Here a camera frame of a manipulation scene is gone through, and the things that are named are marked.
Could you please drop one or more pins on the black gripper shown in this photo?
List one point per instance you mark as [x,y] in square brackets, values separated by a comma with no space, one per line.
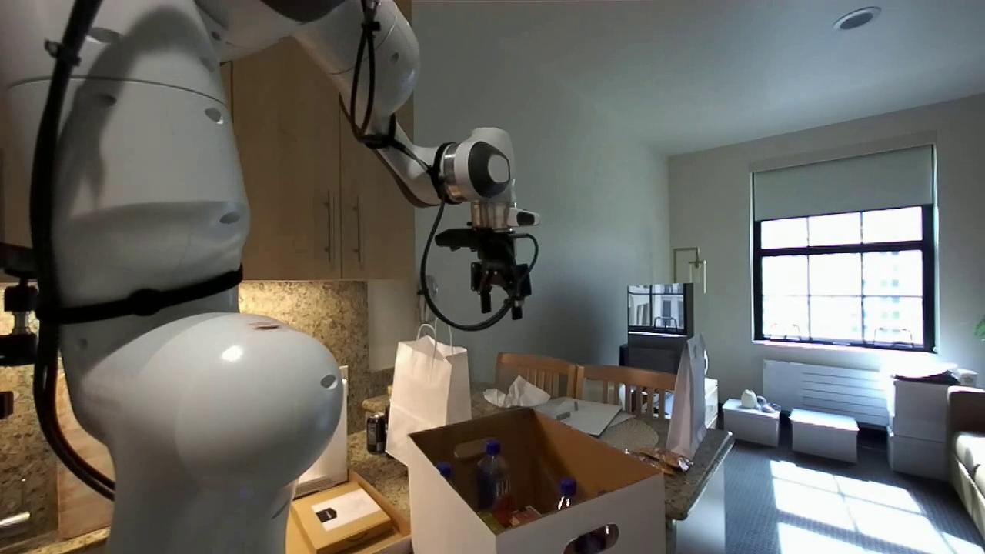
[503,272]

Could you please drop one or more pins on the clear water bottle blue cap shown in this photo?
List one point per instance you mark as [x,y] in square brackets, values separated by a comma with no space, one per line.
[491,481]

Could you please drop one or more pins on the red label water bottle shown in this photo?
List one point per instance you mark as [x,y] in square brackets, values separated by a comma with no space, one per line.
[564,496]

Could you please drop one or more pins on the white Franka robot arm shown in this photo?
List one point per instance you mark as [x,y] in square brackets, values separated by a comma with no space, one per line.
[185,412]

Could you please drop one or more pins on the large white cardboard box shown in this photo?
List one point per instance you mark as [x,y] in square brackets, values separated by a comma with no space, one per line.
[464,526]

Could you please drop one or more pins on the small kraft box white label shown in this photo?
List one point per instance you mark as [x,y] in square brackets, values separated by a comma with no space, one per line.
[357,531]

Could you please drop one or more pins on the small white floor box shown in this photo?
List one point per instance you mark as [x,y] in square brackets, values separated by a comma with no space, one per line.
[754,423]
[822,436]

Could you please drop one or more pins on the wooden chair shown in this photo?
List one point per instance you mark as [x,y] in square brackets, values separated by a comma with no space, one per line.
[632,388]
[535,373]

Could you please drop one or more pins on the crumpled white tissue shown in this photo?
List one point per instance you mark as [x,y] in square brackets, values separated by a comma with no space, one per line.
[514,394]

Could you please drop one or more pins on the white paper shopping bag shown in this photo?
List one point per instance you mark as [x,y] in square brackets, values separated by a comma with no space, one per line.
[425,394]

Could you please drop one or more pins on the small monitor screen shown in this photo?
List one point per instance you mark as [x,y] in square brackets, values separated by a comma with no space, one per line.
[659,310]

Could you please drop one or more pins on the black monitor stand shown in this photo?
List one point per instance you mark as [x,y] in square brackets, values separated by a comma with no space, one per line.
[652,354]

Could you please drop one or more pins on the white cone-shaped cover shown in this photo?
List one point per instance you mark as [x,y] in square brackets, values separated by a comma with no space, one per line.
[691,406]

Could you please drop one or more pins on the shallow open cardboard tray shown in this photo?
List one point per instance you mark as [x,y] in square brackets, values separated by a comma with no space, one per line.
[401,534]

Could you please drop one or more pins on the white radiator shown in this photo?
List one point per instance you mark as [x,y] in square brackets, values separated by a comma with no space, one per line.
[825,388]

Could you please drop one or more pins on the black framed window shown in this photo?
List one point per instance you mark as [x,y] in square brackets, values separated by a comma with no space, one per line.
[846,277]

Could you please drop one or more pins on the white roller blind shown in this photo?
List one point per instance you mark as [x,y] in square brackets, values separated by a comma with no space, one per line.
[846,186]

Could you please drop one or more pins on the stack of white boxes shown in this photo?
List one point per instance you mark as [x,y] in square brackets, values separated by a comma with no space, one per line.
[923,426]

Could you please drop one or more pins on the round ceiling light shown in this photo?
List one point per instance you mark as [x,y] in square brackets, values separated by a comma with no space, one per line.
[856,18]

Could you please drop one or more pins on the green plant leaf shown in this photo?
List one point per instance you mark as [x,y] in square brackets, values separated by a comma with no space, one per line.
[981,331]

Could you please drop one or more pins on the beige sofa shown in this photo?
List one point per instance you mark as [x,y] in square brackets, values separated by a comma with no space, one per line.
[970,451]

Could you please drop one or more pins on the light wood wall cabinet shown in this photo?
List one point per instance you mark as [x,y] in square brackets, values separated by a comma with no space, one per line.
[287,175]

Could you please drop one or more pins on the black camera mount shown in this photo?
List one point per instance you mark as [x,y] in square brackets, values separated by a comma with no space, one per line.
[16,310]

